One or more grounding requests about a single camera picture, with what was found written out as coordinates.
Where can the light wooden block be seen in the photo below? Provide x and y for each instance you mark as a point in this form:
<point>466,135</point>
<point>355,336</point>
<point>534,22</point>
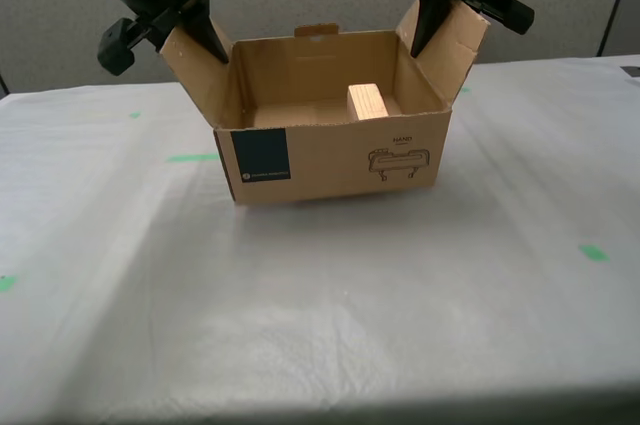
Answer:
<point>367,102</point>

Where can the brown cardboard box flaps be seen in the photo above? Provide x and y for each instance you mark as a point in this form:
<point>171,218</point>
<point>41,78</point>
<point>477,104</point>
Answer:
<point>330,170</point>

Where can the long green tape strip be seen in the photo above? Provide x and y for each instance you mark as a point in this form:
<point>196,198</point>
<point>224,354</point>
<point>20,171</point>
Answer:
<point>192,158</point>

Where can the dark flat object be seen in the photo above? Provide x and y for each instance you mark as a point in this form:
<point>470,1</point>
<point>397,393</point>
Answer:
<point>632,70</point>

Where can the white plastic table cover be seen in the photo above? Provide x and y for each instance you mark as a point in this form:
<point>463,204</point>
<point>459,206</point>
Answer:
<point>320,295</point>

